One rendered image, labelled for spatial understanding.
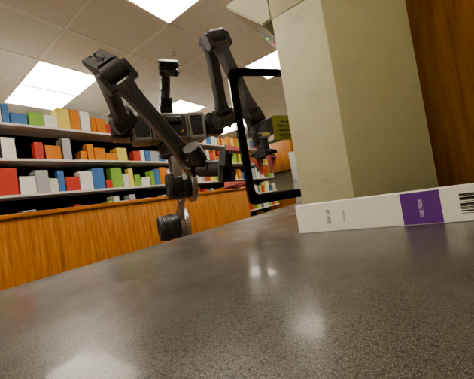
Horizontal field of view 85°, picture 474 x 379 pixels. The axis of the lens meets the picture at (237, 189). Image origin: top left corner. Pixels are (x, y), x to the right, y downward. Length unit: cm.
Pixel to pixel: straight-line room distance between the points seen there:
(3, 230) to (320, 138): 202
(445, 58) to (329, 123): 47
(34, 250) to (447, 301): 222
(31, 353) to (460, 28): 104
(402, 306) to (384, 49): 58
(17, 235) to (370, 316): 217
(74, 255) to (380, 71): 219
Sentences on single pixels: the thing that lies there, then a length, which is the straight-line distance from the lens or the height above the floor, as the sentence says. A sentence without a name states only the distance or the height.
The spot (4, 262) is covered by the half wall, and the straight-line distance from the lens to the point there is 223.
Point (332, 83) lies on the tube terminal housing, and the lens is 61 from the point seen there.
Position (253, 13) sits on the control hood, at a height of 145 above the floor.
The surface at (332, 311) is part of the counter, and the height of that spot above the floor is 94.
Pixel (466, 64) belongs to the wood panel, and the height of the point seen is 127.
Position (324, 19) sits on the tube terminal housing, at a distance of 66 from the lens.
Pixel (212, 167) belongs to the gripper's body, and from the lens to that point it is 86.
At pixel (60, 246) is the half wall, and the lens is 231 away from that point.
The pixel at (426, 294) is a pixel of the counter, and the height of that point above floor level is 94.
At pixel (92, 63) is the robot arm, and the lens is 98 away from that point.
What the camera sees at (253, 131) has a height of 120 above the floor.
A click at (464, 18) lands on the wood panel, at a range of 101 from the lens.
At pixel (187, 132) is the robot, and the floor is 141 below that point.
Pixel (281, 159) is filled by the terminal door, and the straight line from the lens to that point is 80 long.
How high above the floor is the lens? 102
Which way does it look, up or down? 1 degrees up
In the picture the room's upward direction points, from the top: 9 degrees counter-clockwise
